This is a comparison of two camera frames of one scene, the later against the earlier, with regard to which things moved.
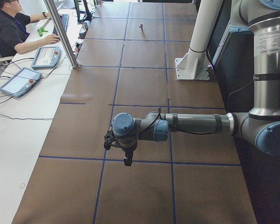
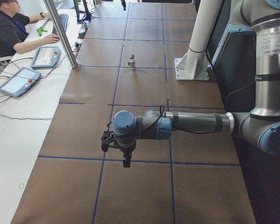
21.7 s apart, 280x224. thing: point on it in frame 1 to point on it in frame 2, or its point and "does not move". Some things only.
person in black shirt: x=10 y=33 does not move
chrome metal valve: x=141 y=26 to x=132 y=57
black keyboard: x=64 y=18 does not move
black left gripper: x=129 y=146 does not move
